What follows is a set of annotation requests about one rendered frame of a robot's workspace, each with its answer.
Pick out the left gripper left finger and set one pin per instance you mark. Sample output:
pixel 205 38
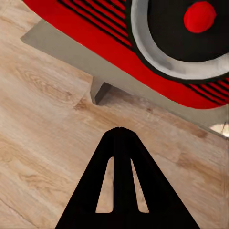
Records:
pixel 80 211

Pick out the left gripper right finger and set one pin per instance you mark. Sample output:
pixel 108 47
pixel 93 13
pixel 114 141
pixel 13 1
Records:
pixel 166 209

